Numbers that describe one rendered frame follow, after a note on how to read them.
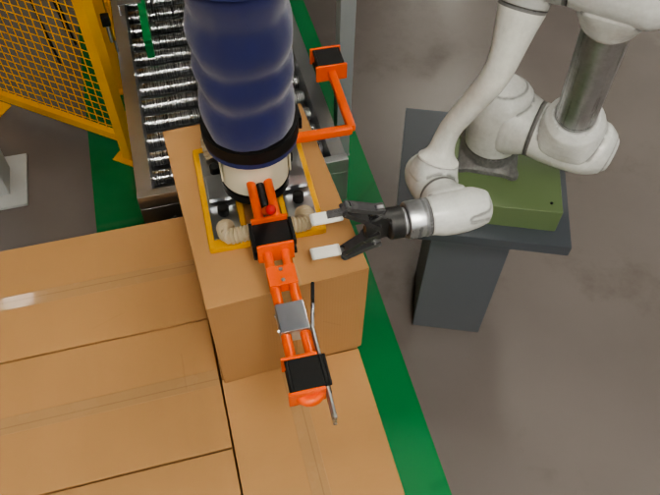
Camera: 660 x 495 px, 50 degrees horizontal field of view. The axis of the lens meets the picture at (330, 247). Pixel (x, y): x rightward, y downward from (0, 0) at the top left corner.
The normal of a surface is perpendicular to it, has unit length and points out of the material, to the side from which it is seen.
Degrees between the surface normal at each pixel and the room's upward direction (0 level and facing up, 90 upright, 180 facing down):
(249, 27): 102
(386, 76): 0
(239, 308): 90
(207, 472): 0
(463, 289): 90
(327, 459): 0
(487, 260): 90
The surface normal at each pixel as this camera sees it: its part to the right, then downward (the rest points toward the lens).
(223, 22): -0.01, 0.92
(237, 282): 0.01, -0.58
